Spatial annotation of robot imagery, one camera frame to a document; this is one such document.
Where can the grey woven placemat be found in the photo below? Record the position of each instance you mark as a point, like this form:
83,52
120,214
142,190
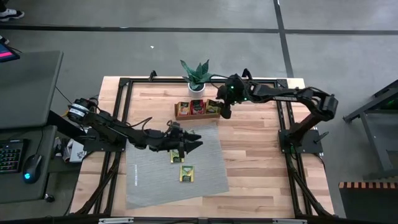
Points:
155,186

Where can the black clamp lever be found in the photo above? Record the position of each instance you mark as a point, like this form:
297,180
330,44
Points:
321,136

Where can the person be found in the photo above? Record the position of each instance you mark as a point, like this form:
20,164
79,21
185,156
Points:
11,14

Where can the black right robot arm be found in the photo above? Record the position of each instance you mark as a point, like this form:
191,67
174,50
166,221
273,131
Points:
295,98

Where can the black computer mouse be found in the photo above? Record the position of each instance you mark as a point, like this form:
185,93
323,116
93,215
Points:
32,169

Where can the grey side desk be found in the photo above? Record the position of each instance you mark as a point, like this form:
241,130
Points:
28,87

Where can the red tea sachet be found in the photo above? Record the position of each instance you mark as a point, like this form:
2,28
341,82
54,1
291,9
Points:
197,106

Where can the white cardboard box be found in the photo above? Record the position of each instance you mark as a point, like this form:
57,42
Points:
77,154

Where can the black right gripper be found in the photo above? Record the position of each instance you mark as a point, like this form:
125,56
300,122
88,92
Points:
231,90

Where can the snake plant in white pot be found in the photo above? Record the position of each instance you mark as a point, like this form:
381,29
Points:
196,77

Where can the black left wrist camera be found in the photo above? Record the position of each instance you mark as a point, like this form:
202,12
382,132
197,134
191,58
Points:
175,127

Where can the orange mango tea sachet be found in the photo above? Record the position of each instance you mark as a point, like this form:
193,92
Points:
183,109

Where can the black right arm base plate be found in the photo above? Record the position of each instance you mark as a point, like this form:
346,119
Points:
311,144

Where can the black metal stand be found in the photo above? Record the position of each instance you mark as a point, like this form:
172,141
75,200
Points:
370,109

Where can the brown wooden tray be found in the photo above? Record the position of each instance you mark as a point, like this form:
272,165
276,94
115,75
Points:
196,117

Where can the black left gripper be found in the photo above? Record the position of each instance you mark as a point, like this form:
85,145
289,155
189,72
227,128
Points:
168,141

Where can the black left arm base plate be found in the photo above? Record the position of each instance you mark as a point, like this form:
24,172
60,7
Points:
93,145

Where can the backlit keyboard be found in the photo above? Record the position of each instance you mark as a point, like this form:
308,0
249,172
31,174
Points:
11,155

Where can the tablet screen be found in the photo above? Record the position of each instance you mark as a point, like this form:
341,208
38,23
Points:
7,53

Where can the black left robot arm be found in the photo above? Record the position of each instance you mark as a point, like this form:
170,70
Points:
105,126

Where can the black caster wheel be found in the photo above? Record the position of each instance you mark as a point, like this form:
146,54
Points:
48,198

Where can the green yellow lemon tea sachet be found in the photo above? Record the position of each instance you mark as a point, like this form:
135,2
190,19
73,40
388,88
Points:
176,157
186,173
213,106

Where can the black aluminium table frame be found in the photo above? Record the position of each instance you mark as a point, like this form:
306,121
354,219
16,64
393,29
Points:
248,81

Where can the orange black striped panel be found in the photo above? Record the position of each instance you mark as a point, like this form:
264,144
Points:
367,205

